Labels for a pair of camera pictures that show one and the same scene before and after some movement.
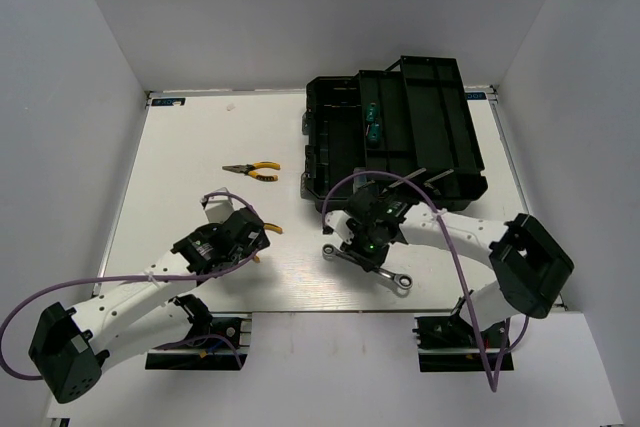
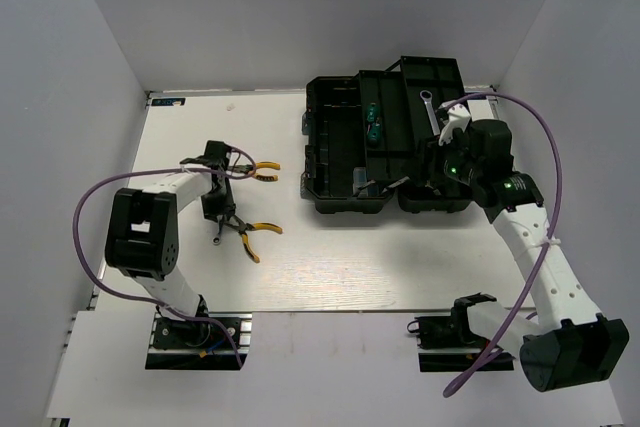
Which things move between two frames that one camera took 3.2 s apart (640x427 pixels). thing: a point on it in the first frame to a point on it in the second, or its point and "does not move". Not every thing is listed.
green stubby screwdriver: x=371 y=112 does not move
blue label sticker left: x=168 y=101 does not move
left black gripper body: x=259 y=242 to x=219 y=201
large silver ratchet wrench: x=400 y=280 to x=426 y=96
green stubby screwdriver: x=374 y=132 does not move
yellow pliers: x=246 y=168 does not move
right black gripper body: x=365 y=245 to x=448 y=161
